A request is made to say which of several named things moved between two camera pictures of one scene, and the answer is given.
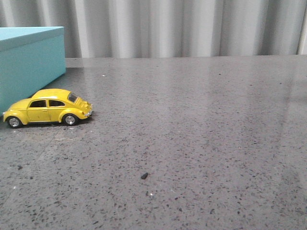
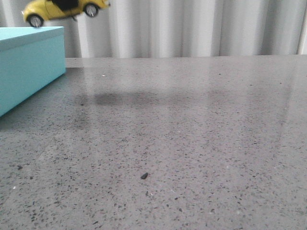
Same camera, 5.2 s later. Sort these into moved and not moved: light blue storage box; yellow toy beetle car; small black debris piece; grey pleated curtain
Moved: yellow toy beetle car
Not moved: small black debris piece; light blue storage box; grey pleated curtain
